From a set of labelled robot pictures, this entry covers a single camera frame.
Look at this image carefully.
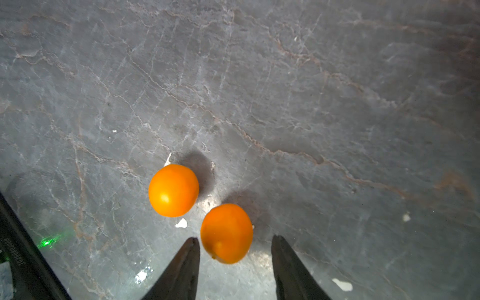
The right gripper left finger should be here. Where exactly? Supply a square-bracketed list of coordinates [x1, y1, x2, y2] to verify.
[142, 237, 200, 300]

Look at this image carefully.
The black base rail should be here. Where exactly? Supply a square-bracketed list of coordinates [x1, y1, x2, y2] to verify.
[1, 196, 71, 300]

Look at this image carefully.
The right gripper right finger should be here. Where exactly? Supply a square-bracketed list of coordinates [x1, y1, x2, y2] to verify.
[271, 235, 331, 300]

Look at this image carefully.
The orange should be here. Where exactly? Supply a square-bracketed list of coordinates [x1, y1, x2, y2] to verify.
[148, 164, 200, 218]
[200, 204, 254, 265]

